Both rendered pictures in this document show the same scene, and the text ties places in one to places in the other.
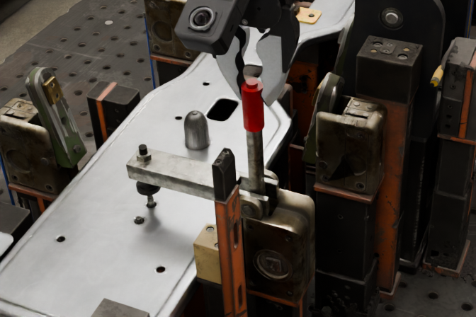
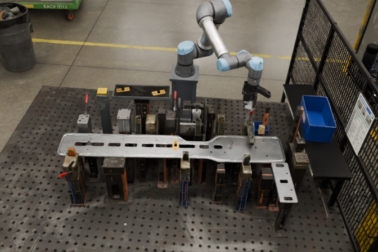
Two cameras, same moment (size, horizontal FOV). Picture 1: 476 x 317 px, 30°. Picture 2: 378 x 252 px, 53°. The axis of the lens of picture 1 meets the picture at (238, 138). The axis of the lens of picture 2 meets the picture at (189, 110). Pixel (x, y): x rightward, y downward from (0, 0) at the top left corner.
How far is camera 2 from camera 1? 2.55 m
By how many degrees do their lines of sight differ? 84
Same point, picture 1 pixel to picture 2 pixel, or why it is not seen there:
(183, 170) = (251, 133)
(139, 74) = (148, 229)
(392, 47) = (211, 109)
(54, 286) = (276, 152)
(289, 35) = not seen: hidden behind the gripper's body
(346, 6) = (167, 137)
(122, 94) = (220, 166)
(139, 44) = (130, 237)
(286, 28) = not seen: hidden behind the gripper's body
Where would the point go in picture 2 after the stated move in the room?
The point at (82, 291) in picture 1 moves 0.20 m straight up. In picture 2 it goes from (274, 148) to (280, 124)
